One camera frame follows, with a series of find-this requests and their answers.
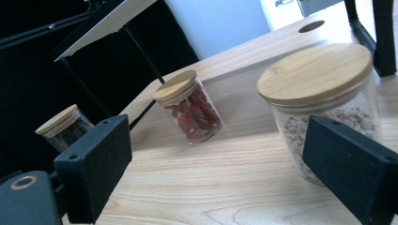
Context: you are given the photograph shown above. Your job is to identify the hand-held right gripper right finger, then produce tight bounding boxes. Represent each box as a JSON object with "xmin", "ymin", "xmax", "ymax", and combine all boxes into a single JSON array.
[{"xmin": 301, "ymin": 114, "xmax": 398, "ymax": 225}]

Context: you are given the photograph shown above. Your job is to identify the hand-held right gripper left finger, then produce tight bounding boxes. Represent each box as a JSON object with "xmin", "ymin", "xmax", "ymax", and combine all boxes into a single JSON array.
[{"xmin": 53, "ymin": 113, "xmax": 133, "ymax": 225}]

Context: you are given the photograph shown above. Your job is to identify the tall glass jar wooden lid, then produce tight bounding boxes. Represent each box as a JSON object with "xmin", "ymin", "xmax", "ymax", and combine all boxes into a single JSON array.
[{"xmin": 35, "ymin": 103, "xmax": 96, "ymax": 154}]

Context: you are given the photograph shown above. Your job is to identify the wide glass jar pale nuts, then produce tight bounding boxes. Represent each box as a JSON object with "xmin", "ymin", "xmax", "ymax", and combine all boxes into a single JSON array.
[{"xmin": 256, "ymin": 42, "xmax": 383, "ymax": 186}]

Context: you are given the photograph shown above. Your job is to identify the glass jar with red pieces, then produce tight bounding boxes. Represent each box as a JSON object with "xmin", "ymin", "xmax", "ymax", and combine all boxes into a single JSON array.
[{"xmin": 152, "ymin": 69, "xmax": 224, "ymax": 144}]

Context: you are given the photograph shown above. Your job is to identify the black curtain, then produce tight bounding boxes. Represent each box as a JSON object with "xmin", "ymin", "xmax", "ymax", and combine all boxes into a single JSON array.
[{"xmin": 0, "ymin": 0, "xmax": 200, "ymax": 179}]

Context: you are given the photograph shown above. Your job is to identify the white cabinet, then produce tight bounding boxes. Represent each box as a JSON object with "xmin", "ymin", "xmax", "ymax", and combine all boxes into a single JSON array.
[{"xmin": 164, "ymin": 0, "xmax": 271, "ymax": 61}]

